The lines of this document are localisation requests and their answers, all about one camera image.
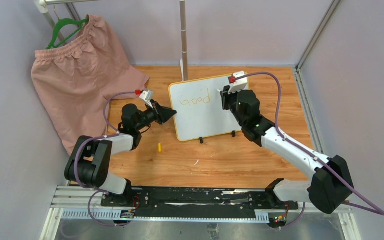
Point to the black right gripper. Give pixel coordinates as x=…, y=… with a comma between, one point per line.
x=226, y=96

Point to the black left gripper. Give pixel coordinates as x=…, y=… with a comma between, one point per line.
x=161, y=114

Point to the yellow framed whiteboard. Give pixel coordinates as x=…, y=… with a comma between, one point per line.
x=199, y=108

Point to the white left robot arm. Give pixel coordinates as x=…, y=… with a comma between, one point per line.
x=89, y=163

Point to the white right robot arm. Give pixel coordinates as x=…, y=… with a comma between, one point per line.
x=329, y=178

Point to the pink cloth shorts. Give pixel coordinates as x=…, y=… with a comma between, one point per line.
x=75, y=81

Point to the metal stand pole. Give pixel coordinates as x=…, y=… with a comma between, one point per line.
x=184, y=46

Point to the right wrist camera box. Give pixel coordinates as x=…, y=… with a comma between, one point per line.
x=237, y=82

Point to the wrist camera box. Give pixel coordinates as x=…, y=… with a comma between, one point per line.
x=237, y=82
x=145, y=95

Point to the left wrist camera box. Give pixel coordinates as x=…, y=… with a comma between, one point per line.
x=145, y=95

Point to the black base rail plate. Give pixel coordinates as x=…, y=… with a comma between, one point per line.
x=198, y=203

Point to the aluminium frame post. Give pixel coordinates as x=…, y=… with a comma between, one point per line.
x=334, y=4

